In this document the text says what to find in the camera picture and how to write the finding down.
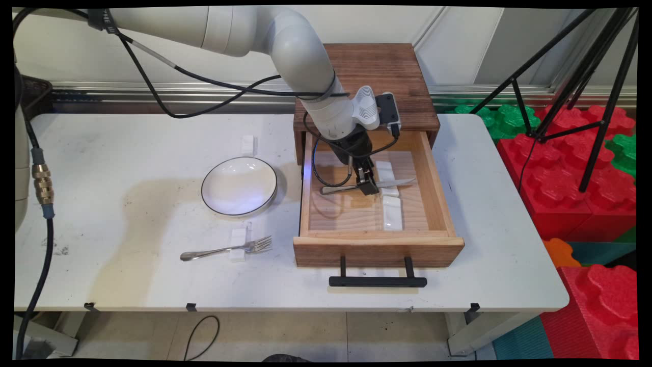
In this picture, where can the orange foam piece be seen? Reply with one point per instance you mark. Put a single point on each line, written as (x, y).
(559, 253)

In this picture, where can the metal wall rail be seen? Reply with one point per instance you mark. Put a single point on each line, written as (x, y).
(132, 92)

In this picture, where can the silver table knife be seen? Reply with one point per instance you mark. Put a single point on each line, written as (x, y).
(397, 182)

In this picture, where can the white table leg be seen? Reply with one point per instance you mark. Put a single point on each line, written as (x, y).
(484, 331)

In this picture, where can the white vented camera mount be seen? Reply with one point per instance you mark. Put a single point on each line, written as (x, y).
(367, 107)

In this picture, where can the black tripod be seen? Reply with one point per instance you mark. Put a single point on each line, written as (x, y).
(606, 86)

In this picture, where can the dark wooden drawer cabinet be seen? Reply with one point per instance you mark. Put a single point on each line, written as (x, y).
(402, 66)

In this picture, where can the white ceramic cutlery rest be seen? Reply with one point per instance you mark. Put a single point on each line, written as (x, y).
(385, 171)
(392, 214)
(238, 238)
(248, 144)

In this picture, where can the grey table leg frame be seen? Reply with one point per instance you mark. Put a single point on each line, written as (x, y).
(56, 341)

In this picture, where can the teal foam mat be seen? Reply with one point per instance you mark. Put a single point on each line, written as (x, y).
(522, 341)

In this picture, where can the white plate black rim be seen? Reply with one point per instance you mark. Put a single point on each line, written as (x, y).
(239, 186)

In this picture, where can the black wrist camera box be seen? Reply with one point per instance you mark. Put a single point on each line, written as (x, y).
(387, 112)

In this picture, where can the green foam block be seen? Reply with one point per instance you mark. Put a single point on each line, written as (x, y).
(624, 153)
(509, 120)

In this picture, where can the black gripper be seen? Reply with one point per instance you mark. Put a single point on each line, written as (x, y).
(351, 145)

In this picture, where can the large red foam block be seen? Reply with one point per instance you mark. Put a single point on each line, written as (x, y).
(560, 183)

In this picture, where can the light wooden drawer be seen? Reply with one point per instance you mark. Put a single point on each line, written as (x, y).
(423, 204)

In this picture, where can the silver fork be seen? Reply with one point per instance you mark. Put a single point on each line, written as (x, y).
(219, 251)

